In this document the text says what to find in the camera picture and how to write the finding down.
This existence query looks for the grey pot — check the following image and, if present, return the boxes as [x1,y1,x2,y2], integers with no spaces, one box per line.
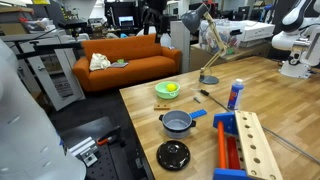
[158,110,197,140]

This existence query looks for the black pot lid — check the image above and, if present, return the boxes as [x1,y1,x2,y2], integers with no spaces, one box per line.
[156,139,192,172]

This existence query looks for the mint green bowl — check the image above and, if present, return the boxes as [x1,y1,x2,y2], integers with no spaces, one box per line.
[154,81,181,100]

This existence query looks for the small brown wooden block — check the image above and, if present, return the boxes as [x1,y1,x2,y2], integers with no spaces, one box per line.
[153,104,171,111]

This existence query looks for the orange sofa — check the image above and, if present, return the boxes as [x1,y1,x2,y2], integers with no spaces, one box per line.
[72,33,183,93]

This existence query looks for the blue lego brick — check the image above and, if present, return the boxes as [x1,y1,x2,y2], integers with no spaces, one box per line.
[188,109,208,120]

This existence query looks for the white cabinet column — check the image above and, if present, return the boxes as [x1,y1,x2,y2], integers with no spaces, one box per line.
[170,20,191,74]

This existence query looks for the grey book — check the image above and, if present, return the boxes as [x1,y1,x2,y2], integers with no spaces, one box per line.
[108,61,129,69]

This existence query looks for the brown cardboard box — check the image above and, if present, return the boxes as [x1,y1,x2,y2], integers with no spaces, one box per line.
[189,43,234,73]

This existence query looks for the white cloth bag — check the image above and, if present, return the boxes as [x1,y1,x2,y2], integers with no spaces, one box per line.
[89,52,111,72]

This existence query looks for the blue bottle white cap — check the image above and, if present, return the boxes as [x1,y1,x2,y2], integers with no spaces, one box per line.
[227,78,245,111]

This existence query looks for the laptop screen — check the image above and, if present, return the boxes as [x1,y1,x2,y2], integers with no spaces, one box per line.
[118,15,135,28]

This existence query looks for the black perforated breadboard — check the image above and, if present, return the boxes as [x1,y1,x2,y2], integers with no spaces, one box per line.
[84,143,134,180]

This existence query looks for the white leaning panel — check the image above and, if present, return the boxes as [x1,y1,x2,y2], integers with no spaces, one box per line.
[28,48,86,112]

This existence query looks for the wooden rack blue ends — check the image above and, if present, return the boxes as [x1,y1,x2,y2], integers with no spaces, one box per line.
[212,110,284,180]

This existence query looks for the white flat carton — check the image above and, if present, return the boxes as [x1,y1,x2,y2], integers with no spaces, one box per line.
[234,19,276,43]

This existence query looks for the lamp cable with black switch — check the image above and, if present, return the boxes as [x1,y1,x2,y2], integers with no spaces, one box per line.
[190,88,320,165]

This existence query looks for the orange handled clamp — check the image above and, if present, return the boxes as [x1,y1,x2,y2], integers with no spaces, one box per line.
[96,125,126,148]

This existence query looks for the aluminium bracket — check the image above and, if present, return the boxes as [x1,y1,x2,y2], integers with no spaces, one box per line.
[68,136,101,168]

